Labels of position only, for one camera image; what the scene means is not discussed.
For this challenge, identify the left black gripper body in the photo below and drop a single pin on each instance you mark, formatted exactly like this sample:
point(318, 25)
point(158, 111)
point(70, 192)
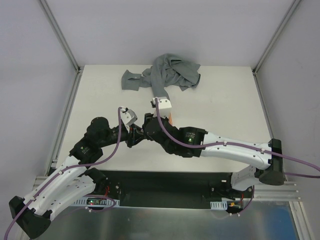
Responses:
point(131, 137)

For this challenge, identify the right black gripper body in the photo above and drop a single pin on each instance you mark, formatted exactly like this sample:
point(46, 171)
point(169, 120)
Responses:
point(162, 117)

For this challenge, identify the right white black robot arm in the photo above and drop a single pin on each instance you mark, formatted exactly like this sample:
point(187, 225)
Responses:
point(264, 164)

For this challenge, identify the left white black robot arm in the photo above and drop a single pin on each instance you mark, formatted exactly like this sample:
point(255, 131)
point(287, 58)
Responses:
point(75, 178)

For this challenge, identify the mannequin hand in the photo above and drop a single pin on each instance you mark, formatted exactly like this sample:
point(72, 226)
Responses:
point(170, 119)

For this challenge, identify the grey crumpled shirt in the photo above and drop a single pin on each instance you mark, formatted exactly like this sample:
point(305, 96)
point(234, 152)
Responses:
point(166, 70)

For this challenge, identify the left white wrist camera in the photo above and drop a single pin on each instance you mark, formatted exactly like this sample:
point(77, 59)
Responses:
point(128, 116)

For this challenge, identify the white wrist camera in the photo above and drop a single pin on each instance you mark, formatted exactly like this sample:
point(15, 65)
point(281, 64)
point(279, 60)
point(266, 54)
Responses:
point(128, 116)
point(164, 107)

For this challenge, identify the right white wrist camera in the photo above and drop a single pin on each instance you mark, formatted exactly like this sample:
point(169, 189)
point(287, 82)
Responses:
point(164, 107)

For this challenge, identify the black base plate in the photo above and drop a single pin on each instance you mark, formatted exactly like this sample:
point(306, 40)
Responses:
point(179, 190)

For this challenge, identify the left aluminium frame post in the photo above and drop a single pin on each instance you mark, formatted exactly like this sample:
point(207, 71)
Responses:
point(59, 34)

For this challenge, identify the aluminium frame post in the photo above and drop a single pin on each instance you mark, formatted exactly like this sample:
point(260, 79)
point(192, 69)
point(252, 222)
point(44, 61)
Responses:
point(59, 34)
point(276, 35)

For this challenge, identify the right aluminium frame post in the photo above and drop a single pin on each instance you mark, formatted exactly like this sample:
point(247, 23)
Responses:
point(276, 35)

